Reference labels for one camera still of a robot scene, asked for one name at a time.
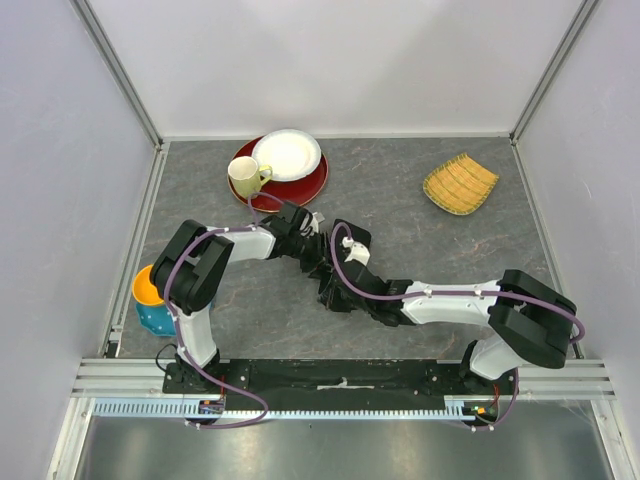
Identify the black zip tool case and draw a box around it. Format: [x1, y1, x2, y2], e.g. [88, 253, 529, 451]
[309, 219, 372, 312]

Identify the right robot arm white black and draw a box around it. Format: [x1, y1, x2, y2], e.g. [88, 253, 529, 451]
[332, 260, 577, 394]

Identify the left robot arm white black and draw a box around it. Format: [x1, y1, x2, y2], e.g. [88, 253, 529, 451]
[149, 201, 326, 393]

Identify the pale yellow mug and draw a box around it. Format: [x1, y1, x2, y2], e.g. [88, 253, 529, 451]
[227, 156, 273, 198]

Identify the white paper plate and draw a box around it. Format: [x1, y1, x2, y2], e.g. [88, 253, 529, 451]
[251, 129, 322, 182]

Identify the yellow woven bamboo basket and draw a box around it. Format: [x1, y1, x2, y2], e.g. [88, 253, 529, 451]
[423, 153, 500, 216]

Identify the blue dotted plate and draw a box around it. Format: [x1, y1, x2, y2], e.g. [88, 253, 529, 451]
[133, 286, 176, 337]

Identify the orange small bowl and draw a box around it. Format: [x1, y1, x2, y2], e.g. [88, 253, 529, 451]
[131, 265, 164, 307]

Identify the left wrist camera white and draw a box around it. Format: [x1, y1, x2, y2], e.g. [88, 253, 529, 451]
[301, 212, 324, 235]

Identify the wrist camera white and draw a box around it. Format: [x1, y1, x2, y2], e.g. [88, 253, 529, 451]
[301, 212, 324, 235]
[342, 237, 370, 266]

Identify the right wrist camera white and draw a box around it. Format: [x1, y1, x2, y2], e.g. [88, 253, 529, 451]
[342, 237, 370, 266]

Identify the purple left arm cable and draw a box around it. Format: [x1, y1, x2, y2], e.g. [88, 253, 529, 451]
[163, 192, 271, 430]

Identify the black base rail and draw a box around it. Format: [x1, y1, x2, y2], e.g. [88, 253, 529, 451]
[162, 359, 515, 409]

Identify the grey slotted cable duct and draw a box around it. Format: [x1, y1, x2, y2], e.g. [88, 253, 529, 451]
[93, 397, 474, 421]

